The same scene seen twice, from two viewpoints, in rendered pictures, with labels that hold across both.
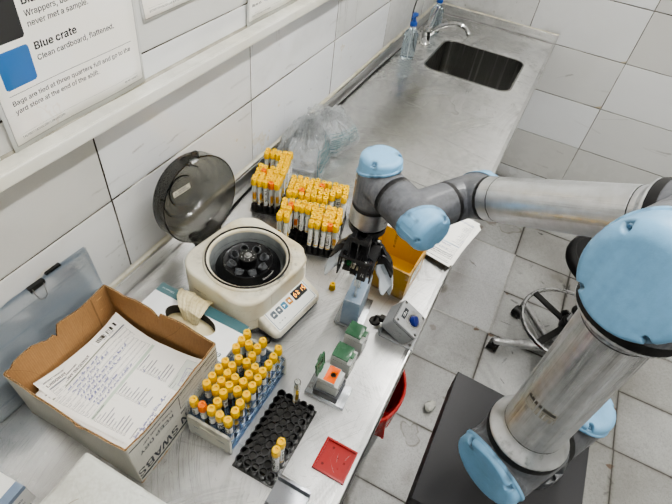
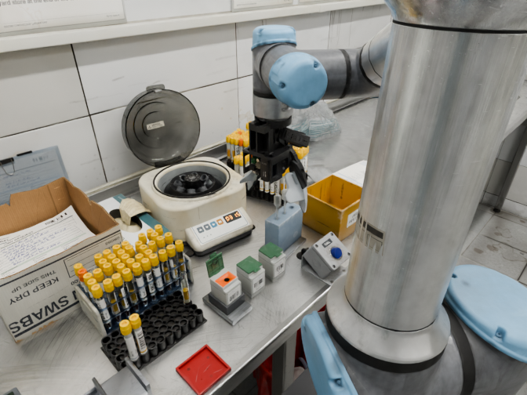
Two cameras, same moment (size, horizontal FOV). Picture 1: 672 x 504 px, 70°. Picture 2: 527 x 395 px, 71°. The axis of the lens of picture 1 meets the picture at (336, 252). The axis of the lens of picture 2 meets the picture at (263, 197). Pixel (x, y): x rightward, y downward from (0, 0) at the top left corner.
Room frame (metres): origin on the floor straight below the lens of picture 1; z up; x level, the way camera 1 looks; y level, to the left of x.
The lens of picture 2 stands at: (0.06, -0.31, 1.47)
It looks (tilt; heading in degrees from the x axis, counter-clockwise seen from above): 32 degrees down; 24
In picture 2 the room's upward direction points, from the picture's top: straight up
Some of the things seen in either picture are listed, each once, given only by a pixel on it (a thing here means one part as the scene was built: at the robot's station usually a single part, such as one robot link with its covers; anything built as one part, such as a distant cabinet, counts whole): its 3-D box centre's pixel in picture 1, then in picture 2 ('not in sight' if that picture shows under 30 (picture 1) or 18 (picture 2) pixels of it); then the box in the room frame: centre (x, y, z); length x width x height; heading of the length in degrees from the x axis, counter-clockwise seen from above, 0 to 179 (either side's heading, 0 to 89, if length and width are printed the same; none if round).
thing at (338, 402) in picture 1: (328, 388); (227, 299); (0.51, -0.03, 0.89); 0.09 x 0.05 x 0.04; 72
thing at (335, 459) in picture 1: (335, 459); (203, 369); (0.37, -0.06, 0.88); 0.07 x 0.07 x 0.01; 69
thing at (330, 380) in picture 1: (330, 381); (226, 290); (0.51, -0.03, 0.92); 0.05 x 0.04 x 0.06; 72
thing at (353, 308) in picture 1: (356, 300); (284, 230); (0.74, -0.07, 0.92); 0.10 x 0.07 x 0.10; 166
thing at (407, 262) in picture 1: (393, 261); (334, 207); (0.88, -0.15, 0.93); 0.13 x 0.13 x 0.10; 67
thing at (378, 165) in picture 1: (378, 181); (274, 61); (0.69, -0.05, 1.32); 0.09 x 0.08 x 0.11; 38
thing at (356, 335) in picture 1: (355, 338); (271, 262); (0.64, -0.07, 0.91); 0.05 x 0.04 x 0.07; 69
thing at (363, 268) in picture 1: (362, 246); (270, 146); (0.68, -0.05, 1.17); 0.09 x 0.08 x 0.12; 166
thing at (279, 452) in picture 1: (276, 425); (150, 313); (0.40, 0.06, 0.93); 0.17 x 0.09 x 0.11; 160
